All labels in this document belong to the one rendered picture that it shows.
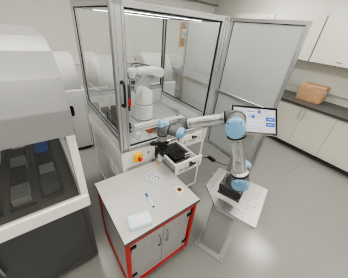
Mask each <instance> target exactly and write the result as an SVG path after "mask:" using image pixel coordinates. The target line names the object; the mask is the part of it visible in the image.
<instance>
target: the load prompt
mask: <svg viewBox="0 0 348 278"><path fill-rule="evenodd" d="M238 110H240V111H242V112H243V113H250V114H262V115H264V110H257V109H245V108H238Z"/></svg>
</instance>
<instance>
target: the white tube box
mask: <svg viewBox="0 0 348 278"><path fill-rule="evenodd" d="M152 175H153V177H151V176H152ZM155 177H156V179H155ZM145 179H146V180H148V181H149V182H151V183H152V184H154V185H155V186H156V185H157V184H159V183H160V182H161V181H162V177H161V178H160V175H158V174H156V173H155V172H153V171H151V172H149V173H148V174H146V175H145Z"/></svg>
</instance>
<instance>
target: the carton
mask: <svg viewBox="0 0 348 278"><path fill-rule="evenodd" d="M330 89H331V88H330V87H326V86H323V85H318V84H314V83H310V82H305V83H302V84H301V85H300V87H299V90H298V92H297V95H296V97H295V98H297V99H300V100H304V101H308V102H310V103H314V104H317V105H318V104H320V103H323V102H324V100H325V98H326V96H327V94H328V93H329V91H330Z"/></svg>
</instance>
